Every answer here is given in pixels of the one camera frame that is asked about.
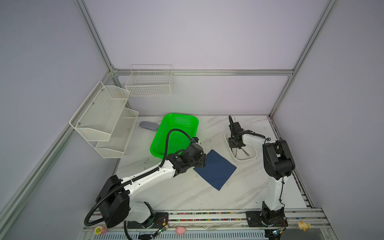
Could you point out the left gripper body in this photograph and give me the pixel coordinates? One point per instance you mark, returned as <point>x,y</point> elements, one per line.
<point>200,162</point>

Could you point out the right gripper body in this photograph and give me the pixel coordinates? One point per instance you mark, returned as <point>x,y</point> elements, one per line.
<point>232,143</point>

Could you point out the green plastic basket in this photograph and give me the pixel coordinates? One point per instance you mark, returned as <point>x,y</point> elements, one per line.
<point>177,140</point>

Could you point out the dark blue paper napkin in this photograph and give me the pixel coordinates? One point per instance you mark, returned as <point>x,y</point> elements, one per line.
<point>217,171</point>

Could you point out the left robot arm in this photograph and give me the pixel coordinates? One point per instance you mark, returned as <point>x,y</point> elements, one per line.
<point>122,205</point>

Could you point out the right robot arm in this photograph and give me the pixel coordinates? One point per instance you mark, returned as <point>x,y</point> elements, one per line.
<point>278,164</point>

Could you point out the white rectangular tray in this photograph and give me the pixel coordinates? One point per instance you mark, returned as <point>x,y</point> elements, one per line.
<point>241,157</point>

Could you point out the grey oval pouch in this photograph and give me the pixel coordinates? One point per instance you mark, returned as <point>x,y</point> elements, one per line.
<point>149,125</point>

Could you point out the pink toy ball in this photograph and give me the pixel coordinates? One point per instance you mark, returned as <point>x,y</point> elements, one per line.
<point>180,230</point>

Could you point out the white mesh two-tier shelf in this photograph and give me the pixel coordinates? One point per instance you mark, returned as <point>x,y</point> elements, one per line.
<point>105,121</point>

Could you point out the yellow toy figure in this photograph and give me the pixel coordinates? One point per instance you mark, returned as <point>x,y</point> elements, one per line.
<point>304,226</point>

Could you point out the pink green toy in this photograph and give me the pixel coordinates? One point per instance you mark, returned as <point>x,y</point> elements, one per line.
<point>100,230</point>

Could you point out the white wire basket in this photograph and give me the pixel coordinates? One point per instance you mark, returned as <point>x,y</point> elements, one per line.
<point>150,80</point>

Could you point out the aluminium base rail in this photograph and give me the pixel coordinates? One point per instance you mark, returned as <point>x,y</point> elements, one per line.
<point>221,225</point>

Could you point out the aluminium frame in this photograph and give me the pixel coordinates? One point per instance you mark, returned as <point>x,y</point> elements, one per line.
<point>18,202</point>

